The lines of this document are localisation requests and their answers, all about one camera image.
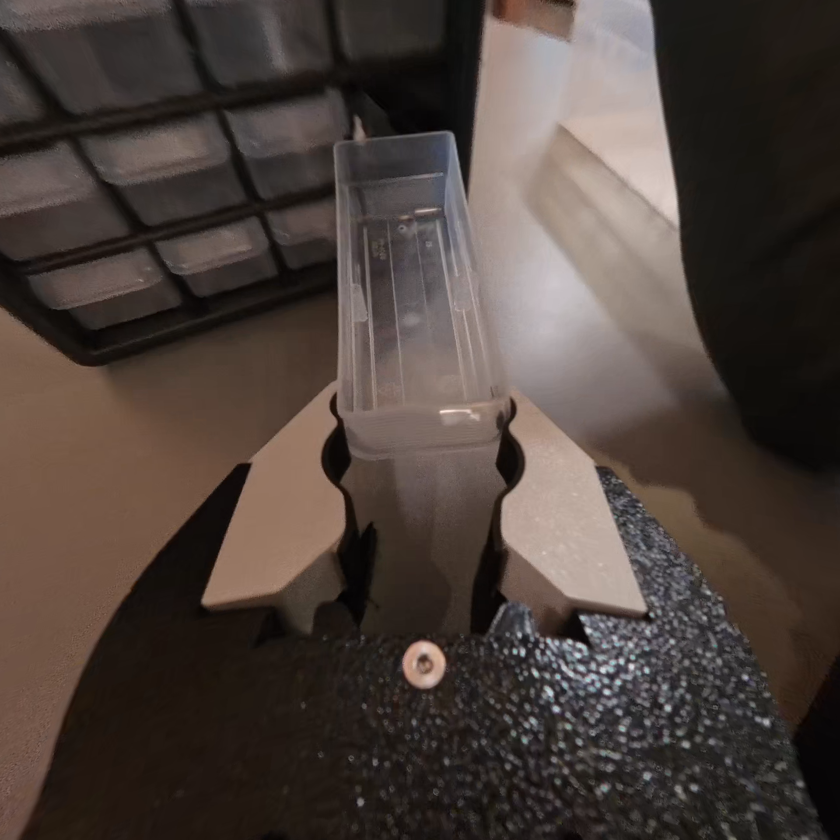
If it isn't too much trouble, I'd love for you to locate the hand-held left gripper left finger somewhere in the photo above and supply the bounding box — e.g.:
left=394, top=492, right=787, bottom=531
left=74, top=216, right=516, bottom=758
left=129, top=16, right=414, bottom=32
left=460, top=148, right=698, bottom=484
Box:
left=200, top=386, right=349, bottom=636

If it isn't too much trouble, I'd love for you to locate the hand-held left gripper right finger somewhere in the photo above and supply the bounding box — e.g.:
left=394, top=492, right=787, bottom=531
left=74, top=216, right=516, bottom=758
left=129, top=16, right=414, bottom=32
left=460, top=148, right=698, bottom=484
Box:
left=495, top=392, right=651, bottom=637

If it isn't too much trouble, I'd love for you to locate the clear plastic drawer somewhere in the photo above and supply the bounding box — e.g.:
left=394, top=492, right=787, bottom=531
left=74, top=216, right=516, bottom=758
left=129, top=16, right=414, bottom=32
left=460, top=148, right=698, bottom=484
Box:
left=332, top=130, right=511, bottom=634

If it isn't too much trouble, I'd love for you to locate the clear plastic storage bin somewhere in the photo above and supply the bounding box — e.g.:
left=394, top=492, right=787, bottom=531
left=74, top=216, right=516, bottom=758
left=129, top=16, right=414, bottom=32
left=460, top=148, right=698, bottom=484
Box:
left=469, top=13, right=683, bottom=277

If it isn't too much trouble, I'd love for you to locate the black drawer cabinet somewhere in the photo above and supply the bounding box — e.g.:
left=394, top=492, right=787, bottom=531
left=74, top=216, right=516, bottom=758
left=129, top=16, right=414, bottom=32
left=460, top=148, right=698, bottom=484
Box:
left=0, top=0, right=487, bottom=367

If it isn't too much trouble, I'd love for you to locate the dark cloth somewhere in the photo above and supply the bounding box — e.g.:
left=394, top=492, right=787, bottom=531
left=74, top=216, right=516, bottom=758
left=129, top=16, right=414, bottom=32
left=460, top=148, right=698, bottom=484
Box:
left=650, top=0, right=840, bottom=470

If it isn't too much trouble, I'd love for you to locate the tan cardboard box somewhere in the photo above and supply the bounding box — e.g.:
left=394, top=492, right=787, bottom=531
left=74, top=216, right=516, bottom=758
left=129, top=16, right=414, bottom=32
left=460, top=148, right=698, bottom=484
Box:
left=492, top=0, right=578, bottom=40

